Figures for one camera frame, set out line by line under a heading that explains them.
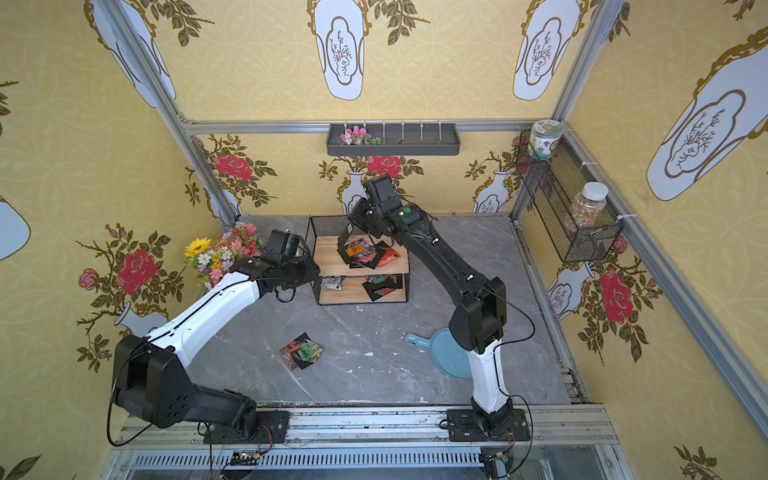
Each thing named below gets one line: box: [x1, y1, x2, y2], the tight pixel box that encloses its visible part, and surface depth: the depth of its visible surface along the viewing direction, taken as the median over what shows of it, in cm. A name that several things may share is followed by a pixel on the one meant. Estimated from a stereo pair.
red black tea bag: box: [279, 341, 300, 370], surface depth 88 cm
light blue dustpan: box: [405, 327, 472, 379], surface depth 88 cm
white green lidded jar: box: [529, 119, 564, 160], surface depth 87 cm
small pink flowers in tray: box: [339, 125, 382, 146], surface depth 89 cm
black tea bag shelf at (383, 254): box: [361, 240, 401, 269], surface depth 89 cm
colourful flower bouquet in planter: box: [184, 222, 263, 288], surface depth 89 cm
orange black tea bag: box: [345, 238, 377, 264], surface depth 90 cm
